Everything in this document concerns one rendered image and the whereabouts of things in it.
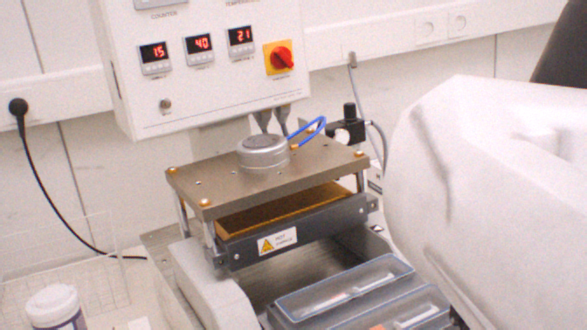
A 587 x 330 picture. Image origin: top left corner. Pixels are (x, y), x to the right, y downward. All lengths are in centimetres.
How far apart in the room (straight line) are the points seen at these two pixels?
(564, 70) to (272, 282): 65
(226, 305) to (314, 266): 22
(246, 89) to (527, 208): 82
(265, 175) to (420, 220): 59
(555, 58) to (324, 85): 118
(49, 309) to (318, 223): 50
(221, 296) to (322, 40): 82
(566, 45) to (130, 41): 68
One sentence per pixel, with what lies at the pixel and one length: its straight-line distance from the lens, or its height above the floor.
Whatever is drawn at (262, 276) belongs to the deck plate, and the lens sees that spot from 92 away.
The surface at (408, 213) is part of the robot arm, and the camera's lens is 25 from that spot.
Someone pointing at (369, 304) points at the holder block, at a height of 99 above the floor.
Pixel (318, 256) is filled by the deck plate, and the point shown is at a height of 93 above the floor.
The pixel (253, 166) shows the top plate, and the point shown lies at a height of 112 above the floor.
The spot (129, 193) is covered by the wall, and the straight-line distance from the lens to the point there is 145.
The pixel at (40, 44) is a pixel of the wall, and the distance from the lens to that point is 136.
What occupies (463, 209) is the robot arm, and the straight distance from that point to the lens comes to 20.
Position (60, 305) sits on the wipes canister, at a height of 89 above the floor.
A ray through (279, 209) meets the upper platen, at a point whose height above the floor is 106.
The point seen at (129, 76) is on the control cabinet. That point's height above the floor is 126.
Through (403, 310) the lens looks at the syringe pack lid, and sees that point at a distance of 70.
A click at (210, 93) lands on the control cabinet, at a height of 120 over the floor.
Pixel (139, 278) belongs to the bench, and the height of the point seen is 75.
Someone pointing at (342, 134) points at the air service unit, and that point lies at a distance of 105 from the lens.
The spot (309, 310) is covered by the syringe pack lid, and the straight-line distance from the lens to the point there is 70.
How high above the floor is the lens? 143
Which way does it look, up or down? 23 degrees down
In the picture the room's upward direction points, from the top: 7 degrees counter-clockwise
